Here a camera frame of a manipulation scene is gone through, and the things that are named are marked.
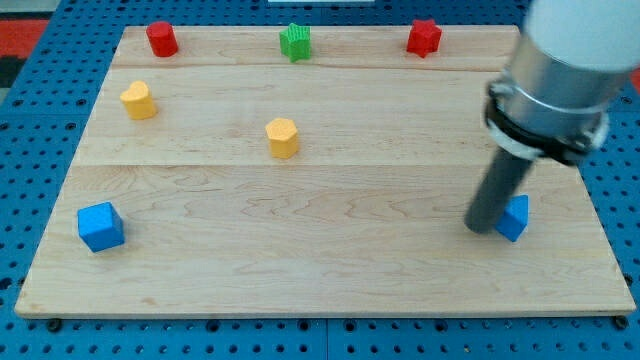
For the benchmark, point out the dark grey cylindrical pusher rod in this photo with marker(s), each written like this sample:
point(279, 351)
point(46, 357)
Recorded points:
point(502, 178)

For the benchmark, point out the yellow hexagon block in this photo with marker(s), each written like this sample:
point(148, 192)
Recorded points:
point(282, 135)

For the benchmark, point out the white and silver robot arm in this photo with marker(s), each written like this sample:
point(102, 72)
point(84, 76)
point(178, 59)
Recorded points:
point(550, 100)

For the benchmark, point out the blue triangular prism block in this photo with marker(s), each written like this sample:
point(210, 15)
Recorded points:
point(515, 218)

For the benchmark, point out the red star block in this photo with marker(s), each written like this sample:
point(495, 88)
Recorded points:
point(424, 37)

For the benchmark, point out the green star block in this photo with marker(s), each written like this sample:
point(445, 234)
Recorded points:
point(295, 42)

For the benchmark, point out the light wooden board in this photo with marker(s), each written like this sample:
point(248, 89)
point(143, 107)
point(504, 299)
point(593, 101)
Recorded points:
point(364, 221)

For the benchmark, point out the red cylinder block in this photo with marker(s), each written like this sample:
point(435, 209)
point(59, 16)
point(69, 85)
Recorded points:
point(162, 40)

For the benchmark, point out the yellow heart block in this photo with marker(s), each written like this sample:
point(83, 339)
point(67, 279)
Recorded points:
point(138, 101)

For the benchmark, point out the blue cube block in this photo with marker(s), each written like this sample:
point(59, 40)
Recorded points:
point(100, 227)

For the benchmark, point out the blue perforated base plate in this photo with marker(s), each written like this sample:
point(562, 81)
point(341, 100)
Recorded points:
point(54, 57)

